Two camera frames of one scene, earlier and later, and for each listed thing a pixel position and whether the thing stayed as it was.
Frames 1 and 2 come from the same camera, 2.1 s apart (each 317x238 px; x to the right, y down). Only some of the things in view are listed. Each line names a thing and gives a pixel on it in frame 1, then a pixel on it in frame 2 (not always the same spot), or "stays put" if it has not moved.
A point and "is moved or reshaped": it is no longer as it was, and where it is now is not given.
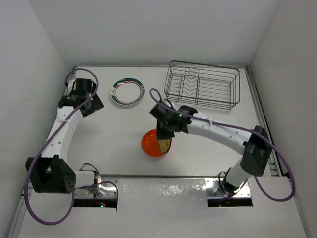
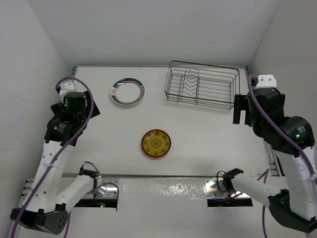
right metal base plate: (213, 190) stays put
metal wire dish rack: (211, 86) stays put
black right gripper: (161, 135) → (240, 103)
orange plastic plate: (150, 144) is moved or reshaped
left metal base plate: (103, 190) stays put
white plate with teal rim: (127, 91) stays put
